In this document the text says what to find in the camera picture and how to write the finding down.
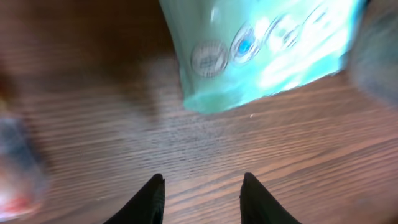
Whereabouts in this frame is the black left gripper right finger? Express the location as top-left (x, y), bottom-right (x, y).
top-left (239, 172), bottom-right (301, 224)

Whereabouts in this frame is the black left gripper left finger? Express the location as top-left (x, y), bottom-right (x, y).
top-left (104, 174), bottom-right (165, 224)

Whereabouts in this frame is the teal wet wipes pack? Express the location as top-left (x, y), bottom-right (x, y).
top-left (160, 0), bottom-right (366, 114)

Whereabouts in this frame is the small orange snack box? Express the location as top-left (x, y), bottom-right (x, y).
top-left (1, 118), bottom-right (48, 222)

